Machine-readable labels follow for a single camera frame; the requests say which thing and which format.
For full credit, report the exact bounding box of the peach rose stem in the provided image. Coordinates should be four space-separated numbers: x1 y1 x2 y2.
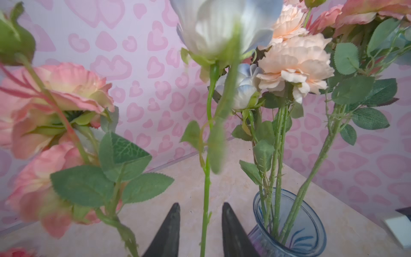
244 3 334 240

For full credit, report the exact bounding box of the pink green carnation stem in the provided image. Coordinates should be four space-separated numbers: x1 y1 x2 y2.
308 1 411 36

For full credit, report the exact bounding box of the purple blue glass vase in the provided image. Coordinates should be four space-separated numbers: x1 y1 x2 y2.
247 188 328 257

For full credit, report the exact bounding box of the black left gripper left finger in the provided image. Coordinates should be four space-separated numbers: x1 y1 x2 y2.
143 203 180 257

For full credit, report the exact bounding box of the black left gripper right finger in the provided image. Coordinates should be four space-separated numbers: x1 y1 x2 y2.
222 202 260 257

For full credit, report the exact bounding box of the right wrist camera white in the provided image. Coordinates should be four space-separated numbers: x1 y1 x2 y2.
381 207 411 250

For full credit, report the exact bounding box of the pale blue white rose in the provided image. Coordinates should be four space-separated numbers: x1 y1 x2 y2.
171 1 283 256
216 63 265 190

